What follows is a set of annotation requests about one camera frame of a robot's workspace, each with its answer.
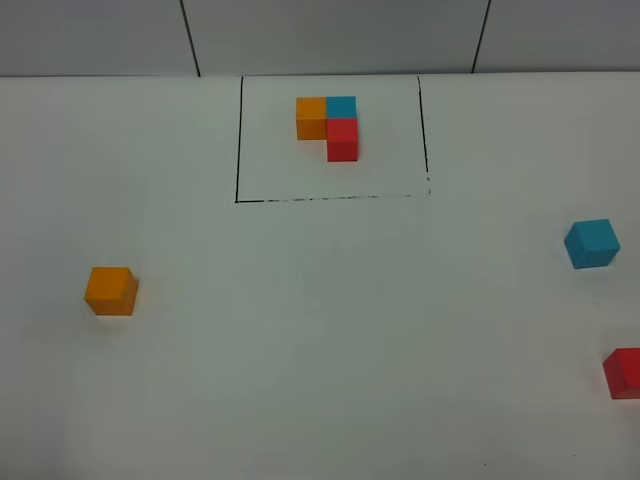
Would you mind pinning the red template cube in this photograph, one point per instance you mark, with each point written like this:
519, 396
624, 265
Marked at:
342, 140

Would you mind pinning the orange template cube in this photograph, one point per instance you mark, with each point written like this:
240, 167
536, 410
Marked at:
311, 118

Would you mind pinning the blue template cube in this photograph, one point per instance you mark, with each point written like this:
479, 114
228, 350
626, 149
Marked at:
341, 107

